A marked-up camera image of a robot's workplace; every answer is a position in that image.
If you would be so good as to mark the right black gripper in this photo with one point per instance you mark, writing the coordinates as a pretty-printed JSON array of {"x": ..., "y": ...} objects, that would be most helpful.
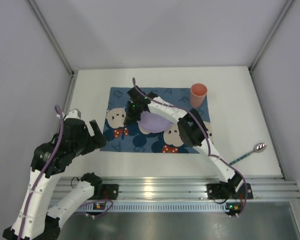
[{"x": 130, "y": 116}]

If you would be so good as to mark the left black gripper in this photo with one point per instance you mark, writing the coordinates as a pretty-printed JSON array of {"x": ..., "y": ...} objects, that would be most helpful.
[{"x": 90, "y": 139}]

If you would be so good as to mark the purple plastic plate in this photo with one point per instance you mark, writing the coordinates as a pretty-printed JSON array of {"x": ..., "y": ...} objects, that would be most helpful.
[{"x": 153, "y": 123}]

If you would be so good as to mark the blue cartoon placemat cloth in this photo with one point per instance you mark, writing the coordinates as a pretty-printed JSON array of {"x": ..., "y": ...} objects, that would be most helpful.
[{"x": 135, "y": 139}]

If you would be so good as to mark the coral plastic cup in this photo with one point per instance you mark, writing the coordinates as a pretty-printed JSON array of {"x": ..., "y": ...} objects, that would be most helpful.
[{"x": 198, "y": 92}]

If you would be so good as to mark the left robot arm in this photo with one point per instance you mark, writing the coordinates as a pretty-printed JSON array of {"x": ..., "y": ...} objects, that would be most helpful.
[{"x": 36, "y": 221}]

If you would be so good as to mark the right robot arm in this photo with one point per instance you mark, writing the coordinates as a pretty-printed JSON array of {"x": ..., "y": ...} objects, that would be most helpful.
[{"x": 192, "y": 132}]

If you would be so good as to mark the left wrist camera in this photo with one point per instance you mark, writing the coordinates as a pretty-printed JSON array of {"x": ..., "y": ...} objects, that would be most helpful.
[{"x": 73, "y": 114}]

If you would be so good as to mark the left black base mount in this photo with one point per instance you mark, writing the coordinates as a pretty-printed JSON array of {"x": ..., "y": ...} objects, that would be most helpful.
[{"x": 109, "y": 192}]

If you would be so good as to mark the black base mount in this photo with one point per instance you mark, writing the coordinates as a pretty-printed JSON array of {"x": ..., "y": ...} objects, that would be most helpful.
[
  {"x": 218, "y": 191},
  {"x": 109, "y": 192}
]

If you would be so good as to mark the aluminium mounting rail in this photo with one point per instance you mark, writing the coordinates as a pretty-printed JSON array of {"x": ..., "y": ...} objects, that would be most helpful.
[{"x": 264, "y": 189}]

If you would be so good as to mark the perforated cable tray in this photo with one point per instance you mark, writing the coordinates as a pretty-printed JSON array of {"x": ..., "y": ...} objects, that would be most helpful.
[{"x": 164, "y": 207}]

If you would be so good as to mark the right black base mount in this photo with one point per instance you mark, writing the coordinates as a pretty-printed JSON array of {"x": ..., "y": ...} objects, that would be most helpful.
[{"x": 218, "y": 191}]

